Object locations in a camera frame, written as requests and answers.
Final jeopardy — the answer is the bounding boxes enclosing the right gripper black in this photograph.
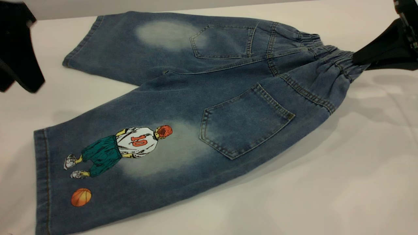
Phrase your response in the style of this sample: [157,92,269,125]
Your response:
[353,0,418,71]

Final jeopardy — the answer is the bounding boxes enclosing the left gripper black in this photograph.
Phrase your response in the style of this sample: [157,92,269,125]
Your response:
[0,3,45,93]

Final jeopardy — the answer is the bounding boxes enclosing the blue denim shorts basketball print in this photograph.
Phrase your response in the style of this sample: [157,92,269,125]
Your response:
[34,11,371,235]

